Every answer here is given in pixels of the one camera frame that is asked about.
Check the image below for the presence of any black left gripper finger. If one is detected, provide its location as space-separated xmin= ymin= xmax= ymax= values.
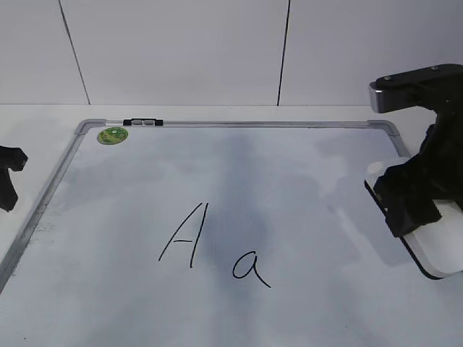
xmin=0 ymin=146 xmax=28 ymax=212

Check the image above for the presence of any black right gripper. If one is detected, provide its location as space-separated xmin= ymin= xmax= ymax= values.
xmin=373 ymin=100 xmax=462 ymax=238

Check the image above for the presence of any white whiteboard eraser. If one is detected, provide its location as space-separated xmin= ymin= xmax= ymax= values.
xmin=365 ymin=156 xmax=462 ymax=279

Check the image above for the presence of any round green sticker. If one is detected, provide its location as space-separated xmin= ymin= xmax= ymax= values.
xmin=97 ymin=127 xmax=129 ymax=145

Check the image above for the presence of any black whiteboard hanger clip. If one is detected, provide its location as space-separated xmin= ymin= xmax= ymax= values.
xmin=122 ymin=118 xmax=163 ymax=127

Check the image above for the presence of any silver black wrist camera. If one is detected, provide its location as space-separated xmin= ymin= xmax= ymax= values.
xmin=369 ymin=64 xmax=462 ymax=113

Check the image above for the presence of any whiteboard with silver frame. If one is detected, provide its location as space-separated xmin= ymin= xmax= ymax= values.
xmin=1 ymin=120 xmax=462 ymax=346

